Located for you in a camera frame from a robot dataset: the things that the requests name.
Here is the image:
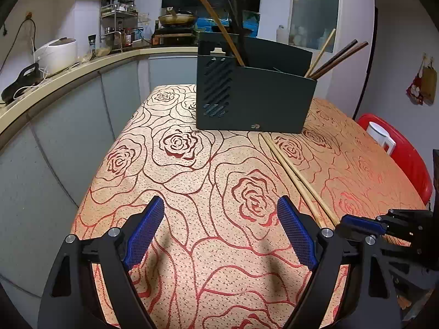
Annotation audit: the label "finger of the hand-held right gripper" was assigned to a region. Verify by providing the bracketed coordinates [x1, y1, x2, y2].
[334, 214, 390, 242]

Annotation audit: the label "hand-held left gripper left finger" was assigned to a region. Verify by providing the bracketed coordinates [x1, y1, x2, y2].
[38, 195, 165, 329]

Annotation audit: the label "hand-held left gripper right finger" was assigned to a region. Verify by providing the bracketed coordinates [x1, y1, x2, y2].
[276, 195, 403, 329]

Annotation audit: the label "dark green utensil holder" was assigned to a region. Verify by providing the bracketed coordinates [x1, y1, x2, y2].
[196, 32, 317, 134]

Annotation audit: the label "red plastic chair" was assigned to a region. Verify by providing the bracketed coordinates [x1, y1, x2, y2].
[357, 113, 433, 204]

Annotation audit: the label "rose patterned tablecloth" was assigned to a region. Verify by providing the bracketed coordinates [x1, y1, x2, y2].
[70, 84, 429, 328]

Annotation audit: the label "white mug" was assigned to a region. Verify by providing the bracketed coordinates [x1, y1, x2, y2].
[367, 121, 396, 153]

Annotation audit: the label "grey kitchen cabinets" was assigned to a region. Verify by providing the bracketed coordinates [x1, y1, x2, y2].
[0, 56, 199, 299]

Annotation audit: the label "hanging cloth bag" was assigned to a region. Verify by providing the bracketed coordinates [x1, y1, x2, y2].
[406, 55, 438, 105]

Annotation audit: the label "beige kitchen countertop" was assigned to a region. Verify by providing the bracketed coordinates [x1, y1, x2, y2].
[0, 46, 199, 151]

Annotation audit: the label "black countertop appliance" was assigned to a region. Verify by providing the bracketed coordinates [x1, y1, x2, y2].
[1, 63, 40, 101]

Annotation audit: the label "white rice cooker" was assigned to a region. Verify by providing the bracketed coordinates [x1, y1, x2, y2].
[33, 38, 78, 76]

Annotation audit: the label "black stove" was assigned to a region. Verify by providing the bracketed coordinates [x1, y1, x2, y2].
[151, 27, 199, 46]

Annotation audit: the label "brass wok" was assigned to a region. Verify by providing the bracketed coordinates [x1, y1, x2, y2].
[158, 7, 199, 27]

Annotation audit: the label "metal spice rack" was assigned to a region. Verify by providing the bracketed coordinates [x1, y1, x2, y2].
[100, 0, 139, 53]

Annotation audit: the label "brown wooden chopstick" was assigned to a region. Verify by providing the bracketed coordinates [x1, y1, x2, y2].
[188, 0, 245, 67]

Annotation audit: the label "frosted glass window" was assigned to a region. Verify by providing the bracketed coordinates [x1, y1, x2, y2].
[290, 0, 340, 47]

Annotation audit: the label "black power cable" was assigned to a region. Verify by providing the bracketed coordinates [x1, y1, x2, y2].
[0, 17, 36, 72]

